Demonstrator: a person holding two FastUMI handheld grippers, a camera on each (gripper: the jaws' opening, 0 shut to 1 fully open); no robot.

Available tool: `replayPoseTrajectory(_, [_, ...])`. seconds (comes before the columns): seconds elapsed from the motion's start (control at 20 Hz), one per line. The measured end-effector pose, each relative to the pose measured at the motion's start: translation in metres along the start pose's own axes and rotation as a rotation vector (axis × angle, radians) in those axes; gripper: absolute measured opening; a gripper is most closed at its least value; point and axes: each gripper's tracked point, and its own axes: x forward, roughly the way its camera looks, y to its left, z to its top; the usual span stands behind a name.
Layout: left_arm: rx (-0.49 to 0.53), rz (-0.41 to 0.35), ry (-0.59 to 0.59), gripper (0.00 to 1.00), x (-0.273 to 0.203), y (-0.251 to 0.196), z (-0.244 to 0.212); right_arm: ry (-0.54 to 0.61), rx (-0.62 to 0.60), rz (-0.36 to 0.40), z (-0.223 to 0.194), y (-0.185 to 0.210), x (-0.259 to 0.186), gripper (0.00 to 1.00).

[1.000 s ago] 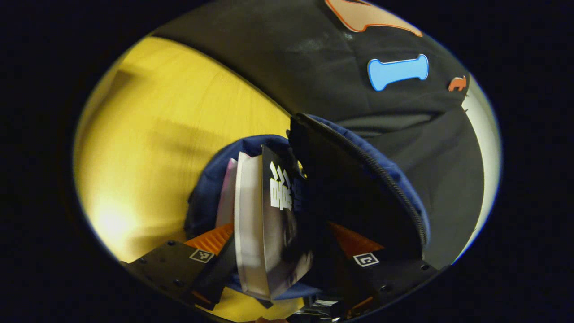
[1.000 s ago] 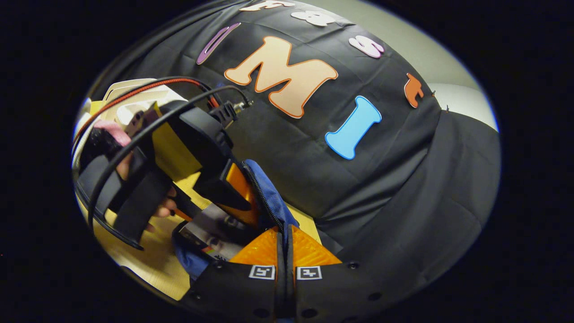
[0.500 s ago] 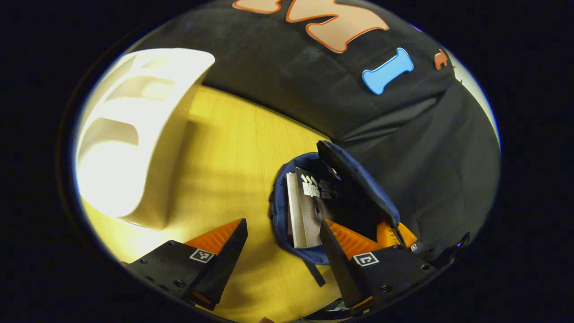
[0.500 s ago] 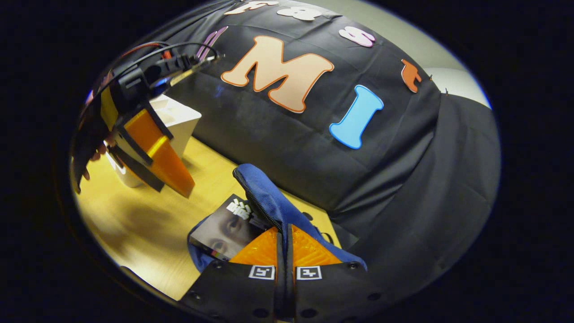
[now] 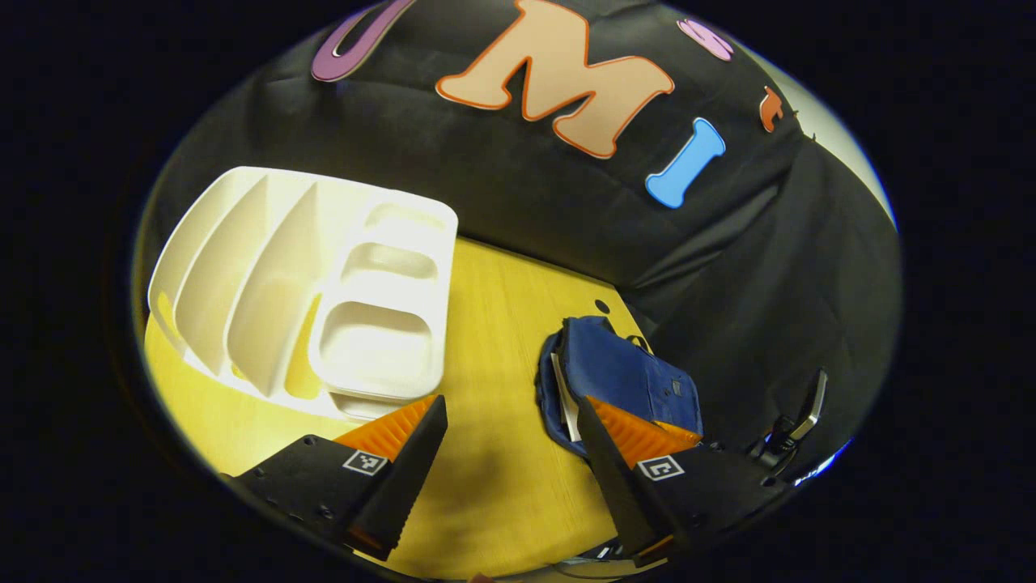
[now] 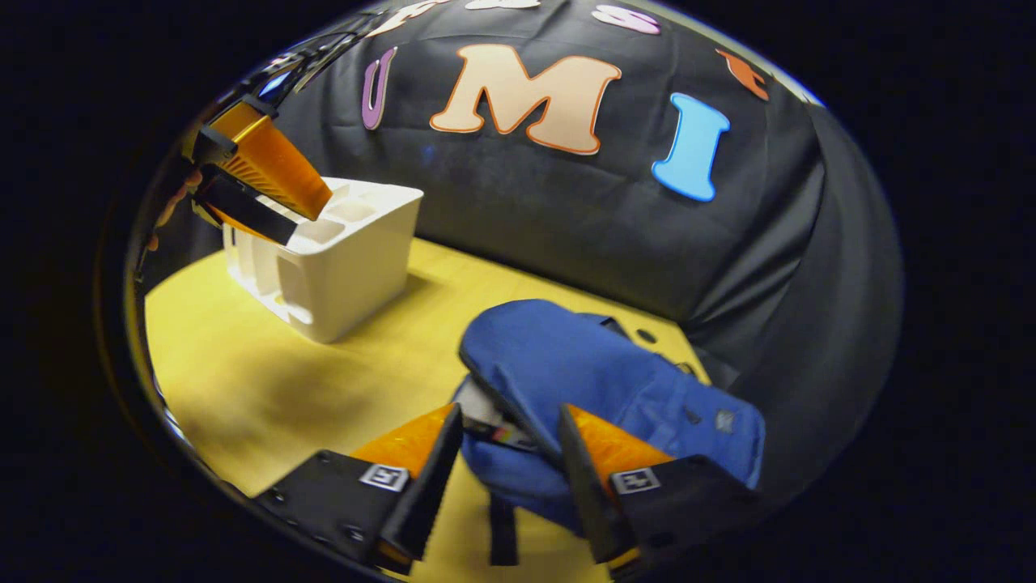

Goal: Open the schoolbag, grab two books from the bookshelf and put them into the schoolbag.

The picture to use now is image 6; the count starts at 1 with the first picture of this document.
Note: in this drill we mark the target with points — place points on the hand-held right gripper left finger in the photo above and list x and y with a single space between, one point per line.
421 494

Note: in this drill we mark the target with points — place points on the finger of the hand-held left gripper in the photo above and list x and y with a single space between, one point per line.
243 209
275 166

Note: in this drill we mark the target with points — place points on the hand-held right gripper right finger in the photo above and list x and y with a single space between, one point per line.
591 494

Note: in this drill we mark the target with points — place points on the white bookshelf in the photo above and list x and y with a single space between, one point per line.
356 267

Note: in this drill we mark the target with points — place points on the blue schoolbag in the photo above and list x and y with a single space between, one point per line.
583 356

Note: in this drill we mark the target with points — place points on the black backdrop cloth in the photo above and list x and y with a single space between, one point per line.
566 210

